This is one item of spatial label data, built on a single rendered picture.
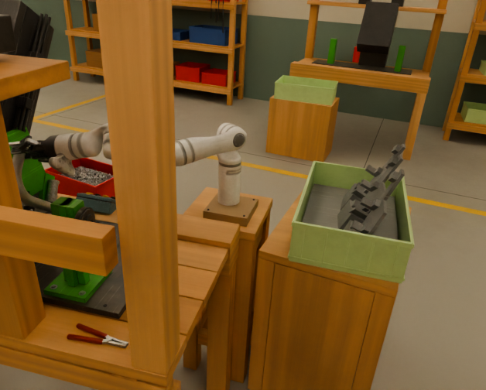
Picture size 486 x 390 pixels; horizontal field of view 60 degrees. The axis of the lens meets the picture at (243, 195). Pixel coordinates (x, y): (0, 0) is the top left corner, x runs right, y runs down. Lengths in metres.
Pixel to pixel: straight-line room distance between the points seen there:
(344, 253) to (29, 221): 1.04
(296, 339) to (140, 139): 1.28
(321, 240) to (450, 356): 1.30
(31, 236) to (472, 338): 2.39
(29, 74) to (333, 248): 1.09
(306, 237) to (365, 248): 0.21
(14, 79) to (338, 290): 1.24
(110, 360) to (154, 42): 0.76
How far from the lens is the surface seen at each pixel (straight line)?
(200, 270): 1.38
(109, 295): 1.29
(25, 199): 1.37
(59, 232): 0.88
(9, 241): 0.97
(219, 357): 1.92
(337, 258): 1.57
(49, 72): 0.99
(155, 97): 0.73
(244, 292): 1.81
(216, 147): 1.58
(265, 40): 6.82
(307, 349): 1.87
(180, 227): 1.56
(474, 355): 2.70
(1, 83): 0.89
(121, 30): 0.73
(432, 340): 2.67
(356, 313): 1.68
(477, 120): 6.08
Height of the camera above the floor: 1.72
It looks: 27 degrees down
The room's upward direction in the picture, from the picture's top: 3 degrees clockwise
